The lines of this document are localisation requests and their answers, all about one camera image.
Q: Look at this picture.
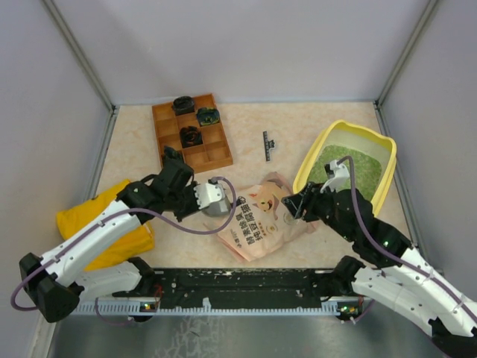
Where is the green cat litter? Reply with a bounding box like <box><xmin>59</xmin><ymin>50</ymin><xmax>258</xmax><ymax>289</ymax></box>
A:
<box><xmin>306</xmin><ymin>145</ymin><xmax>382</xmax><ymax>201</ymax></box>

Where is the yellow cloth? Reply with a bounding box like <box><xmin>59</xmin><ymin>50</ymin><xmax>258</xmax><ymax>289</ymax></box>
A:
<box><xmin>56</xmin><ymin>179</ymin><xmax>155</xmax><ymax>271</ymax></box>

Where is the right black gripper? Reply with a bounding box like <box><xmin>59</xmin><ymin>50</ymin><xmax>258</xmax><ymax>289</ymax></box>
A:
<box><xmin>281</xmin><ymin>179</ymin><xmax>356</xmax><ymax>242</ymax></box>

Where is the yellow litter box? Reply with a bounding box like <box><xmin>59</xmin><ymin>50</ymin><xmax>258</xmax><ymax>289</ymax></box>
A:
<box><xmin>293</xmin><ymin>120</ymin><xmax>397</xmax><ymax>215</ymax></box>

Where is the black bag sealing clip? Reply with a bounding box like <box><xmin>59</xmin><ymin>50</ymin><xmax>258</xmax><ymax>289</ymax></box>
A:
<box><xmin>262</xmin><ymin>131</ymin><xmax>276</xmax><ymax>163</ymax></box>

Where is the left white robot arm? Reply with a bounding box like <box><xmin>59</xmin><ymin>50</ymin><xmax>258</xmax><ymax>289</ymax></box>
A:
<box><xmin>19</xmin><ymin>157</ymin><xmax>221</xmax><ymax>323</ymax></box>

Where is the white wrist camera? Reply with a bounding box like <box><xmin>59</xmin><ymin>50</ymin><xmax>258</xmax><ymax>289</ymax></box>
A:
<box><xmin>193</xmin><ymin>183</ymin><xmax>225</xmax><ymax>210</ymax></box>
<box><xmin>320</xmin><ymin>160</ymin><xmax>350</xmax><ymax>193</ymax></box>

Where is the wooden compartment tray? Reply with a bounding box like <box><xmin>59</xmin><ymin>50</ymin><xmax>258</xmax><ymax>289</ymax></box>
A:
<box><xmin>151</xmin><ymin>93</ymin><xmax>233</xmax><ymax>173</ymax></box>

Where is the black rolled item top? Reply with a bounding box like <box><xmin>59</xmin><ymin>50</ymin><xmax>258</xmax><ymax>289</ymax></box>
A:
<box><xmin>171</xmin><ymin>95</ymin><xmax>195</xmax><ymax>116</ymax></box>

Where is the black green rolled item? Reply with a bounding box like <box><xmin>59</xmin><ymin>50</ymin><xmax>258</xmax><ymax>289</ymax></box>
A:
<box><xmin>196</xmin><ymin>107</ymin><xmax>221</xmax><ymax>127</ymax></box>

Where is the dark rolled item lower left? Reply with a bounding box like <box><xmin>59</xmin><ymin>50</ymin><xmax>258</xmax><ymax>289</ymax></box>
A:
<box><xmin>164</xmin><ymin>146</ymin><xmax>178</xmax><ymax>158</ymax></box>

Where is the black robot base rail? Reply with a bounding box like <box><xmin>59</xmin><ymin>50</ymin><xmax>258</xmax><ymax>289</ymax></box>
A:
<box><xmin>113</xmin><ymin>268</ymin><xmax>364</xmax><ymax>310</ymax></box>

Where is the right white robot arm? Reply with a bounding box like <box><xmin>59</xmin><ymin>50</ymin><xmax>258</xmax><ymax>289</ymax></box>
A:
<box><xmin>282</xmin><ymin>182</ymin><xmax>476</xmax><ymax>357</ymax></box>

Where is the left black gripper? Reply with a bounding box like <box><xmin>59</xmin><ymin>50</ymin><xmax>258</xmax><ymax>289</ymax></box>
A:
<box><xmin>166</xmin><ymin>180</ymin><xmax>210</xmax><ymax>222</ymax></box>

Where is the black orange rolled item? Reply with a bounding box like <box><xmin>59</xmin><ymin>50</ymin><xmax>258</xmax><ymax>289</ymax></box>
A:
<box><xmin>180</xmin><ymin>126</ymin><xmax>203</xmax><ymax>148</ymax></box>

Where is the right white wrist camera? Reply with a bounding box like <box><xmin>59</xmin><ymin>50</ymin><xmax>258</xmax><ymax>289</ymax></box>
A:
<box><xmin>320</xmin><ymin>160</ymin><xmax>350</xmax><ymax>193</ymax></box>

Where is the pink cat litter bag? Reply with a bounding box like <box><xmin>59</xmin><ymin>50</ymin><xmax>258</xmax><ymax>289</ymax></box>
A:
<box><xmin>212</xmin><ymin>172</ymin><xmax>318</xmax><ymax>262</ymax></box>

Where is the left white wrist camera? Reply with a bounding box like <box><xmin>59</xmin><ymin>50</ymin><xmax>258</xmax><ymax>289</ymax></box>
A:
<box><xmin>193</xmin><ymin>183</ymin><xmax>225</xmax><ymax>210</ymax></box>

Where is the silver metal scoop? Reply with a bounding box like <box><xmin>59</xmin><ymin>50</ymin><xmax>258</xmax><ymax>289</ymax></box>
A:
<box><xmin>201</xmin><ymin>193</ymin><xmax>232</xmax><ymax>217</ymax></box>

